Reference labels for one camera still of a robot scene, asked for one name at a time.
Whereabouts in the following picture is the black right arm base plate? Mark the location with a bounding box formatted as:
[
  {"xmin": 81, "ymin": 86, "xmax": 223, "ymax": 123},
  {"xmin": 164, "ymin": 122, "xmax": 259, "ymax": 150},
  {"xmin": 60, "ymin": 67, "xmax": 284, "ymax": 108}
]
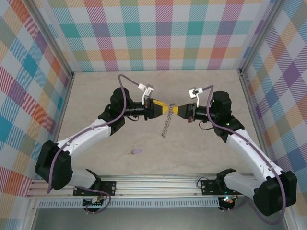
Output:
[{"xmin": 200, "ymin": 179, "xmax": 245, "ymax": 196}]

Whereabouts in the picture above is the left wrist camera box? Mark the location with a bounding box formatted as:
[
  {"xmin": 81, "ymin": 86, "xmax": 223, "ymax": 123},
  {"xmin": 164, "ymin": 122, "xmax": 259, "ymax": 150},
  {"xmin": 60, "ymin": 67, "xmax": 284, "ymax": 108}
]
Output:
[{"xmin": 141, "ymin": 83, "xmax": 155, "ymax": 106}]

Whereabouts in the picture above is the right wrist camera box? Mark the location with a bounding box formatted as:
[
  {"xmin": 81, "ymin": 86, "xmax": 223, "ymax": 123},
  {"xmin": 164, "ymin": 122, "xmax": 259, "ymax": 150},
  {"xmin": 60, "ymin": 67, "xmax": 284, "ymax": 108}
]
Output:
[{"xmin": 189, "ymin": 87, "xmax": 204, "ymax": 108}]

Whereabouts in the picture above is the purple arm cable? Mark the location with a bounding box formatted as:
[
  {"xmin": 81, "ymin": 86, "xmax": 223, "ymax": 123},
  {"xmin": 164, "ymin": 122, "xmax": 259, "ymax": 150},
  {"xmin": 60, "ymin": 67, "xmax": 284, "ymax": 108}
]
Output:
[
  {"xmin": 46, "ymin": 74, "xmax": 144, "ymax": 214},
  {"xmin": 203, "ymin": 85, "xmax": 286, "ymax": 225}
]

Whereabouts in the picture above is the aluminium mounting rail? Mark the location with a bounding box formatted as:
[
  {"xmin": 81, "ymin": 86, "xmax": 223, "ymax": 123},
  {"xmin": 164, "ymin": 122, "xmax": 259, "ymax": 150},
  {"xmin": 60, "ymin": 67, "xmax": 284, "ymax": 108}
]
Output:
[{"xmin": 26, "ymin": 173, "xmax": 291, "ymax": 198}]

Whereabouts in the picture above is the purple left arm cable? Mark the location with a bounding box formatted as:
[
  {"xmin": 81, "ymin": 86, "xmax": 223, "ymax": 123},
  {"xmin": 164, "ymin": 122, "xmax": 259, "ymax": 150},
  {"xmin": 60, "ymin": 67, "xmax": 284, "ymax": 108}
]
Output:
[{"xmin": 46, "ymin": 74, "xmax": 144, "ymax": 214}]

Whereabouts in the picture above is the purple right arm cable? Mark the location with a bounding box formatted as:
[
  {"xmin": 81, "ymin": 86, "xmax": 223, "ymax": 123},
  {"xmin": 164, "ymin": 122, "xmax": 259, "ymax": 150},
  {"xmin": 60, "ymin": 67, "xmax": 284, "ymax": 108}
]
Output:
[{"xmin": 203, "ymin": 85, "xmax": 286, "ymax": 225}]

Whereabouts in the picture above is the aluminium table edge rail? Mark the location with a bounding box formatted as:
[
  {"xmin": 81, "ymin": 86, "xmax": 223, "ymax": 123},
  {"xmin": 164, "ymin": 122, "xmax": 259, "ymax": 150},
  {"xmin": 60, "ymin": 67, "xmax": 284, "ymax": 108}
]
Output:
[
  {"xmin": 239, "ymin": 71, "xmax": 274, "ymax": 177},
  {"xmin": 51, "ymin": 73, "xmax": 75, "ymax": 144}
]

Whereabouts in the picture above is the grey metal shelf panel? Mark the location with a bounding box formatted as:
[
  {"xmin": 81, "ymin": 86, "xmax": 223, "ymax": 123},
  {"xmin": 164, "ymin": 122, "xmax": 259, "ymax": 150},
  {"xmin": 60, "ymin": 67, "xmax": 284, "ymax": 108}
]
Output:
[{"xmin": 32, "ymin": 207, "xmax": 287, "ymax": 230}]

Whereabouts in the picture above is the white slotted cable duct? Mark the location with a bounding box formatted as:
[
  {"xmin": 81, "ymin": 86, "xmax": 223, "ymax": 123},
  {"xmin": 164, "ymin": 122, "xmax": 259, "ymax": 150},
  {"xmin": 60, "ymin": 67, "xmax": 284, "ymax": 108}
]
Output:
[{"xmin": 38, "ymin": 197, "xmax": 220, "ymax": 208}]

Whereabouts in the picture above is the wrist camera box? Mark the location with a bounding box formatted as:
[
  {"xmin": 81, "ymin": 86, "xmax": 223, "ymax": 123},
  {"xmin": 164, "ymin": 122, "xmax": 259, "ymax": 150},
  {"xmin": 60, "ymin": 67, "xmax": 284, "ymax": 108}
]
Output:
[
  {"xmin": 189, "ymin": 87, "xmax": 204, "ymax": 108},
  {"xmin": 141, "ymin": 83, "xmax": 155, "ymax": 106}
]

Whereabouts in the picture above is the electronics board with lit LED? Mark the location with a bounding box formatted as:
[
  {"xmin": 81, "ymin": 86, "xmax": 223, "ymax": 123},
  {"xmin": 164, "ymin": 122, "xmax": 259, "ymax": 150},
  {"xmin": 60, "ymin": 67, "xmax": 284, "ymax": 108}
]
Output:
[{"xmin": 219, "ymin": 195, "xmax": 236, "ymax": 211}]

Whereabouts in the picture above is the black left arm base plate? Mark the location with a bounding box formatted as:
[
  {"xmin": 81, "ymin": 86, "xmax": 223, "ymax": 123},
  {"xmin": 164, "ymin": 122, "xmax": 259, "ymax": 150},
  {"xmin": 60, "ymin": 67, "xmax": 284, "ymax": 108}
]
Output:
[{"xmin": 73, "ymin": 181, "xmax": 117, "ymax": 197}]

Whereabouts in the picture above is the black electronics board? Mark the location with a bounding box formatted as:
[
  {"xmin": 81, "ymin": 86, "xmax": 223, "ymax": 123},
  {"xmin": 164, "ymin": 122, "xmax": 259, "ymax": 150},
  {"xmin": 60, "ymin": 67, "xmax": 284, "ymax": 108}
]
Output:
[{"xmin": 83, "ymin": 197, "xmax": 107, "ymax": 208}]

